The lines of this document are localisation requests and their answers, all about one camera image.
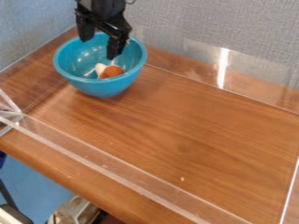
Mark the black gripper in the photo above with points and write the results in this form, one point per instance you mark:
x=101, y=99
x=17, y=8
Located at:
x=103, y=15

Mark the blue plastic bowl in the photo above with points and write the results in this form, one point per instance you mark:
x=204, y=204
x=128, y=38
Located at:
x=75, y=63

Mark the orange toy mushroom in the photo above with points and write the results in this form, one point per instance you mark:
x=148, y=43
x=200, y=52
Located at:
x=108, y=71

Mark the white device under table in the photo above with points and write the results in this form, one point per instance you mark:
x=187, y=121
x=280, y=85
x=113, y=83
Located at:
x=75, y=211

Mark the clear acrylic barrier frame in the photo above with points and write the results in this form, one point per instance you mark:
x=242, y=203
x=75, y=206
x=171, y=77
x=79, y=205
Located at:
x=194, y=147

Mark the black chair frame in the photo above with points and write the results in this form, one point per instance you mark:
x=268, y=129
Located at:
x=9, y=213

